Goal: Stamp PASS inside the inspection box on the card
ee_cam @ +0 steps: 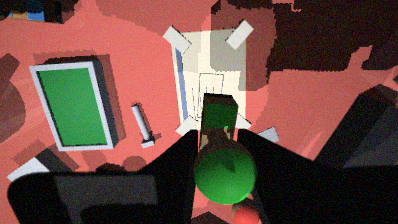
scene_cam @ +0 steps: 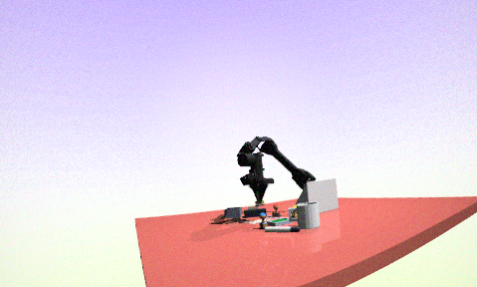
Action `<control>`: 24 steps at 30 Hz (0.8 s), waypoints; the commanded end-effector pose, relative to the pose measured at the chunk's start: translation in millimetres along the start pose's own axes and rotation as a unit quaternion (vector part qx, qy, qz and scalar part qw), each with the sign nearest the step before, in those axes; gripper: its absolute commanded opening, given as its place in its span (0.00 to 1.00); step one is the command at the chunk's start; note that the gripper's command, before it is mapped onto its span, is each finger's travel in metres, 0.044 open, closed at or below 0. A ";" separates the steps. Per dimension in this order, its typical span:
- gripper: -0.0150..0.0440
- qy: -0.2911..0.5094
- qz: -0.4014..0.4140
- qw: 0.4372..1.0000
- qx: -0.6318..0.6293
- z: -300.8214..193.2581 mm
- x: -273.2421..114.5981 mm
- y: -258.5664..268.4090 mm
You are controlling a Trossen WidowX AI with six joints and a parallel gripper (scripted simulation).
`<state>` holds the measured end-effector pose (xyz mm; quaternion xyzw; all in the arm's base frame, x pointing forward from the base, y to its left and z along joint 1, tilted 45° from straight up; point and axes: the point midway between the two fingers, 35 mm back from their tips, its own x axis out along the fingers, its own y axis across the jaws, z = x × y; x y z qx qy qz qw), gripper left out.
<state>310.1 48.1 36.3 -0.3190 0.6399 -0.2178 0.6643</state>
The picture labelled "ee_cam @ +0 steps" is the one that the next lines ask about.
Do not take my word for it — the grey cylinder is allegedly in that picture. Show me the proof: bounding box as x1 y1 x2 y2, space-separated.
131 104 156 148

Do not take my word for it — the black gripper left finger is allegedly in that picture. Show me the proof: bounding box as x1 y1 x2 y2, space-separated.
7 129 198 224

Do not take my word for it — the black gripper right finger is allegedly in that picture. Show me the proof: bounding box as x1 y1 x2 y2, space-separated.
237 128 398 224

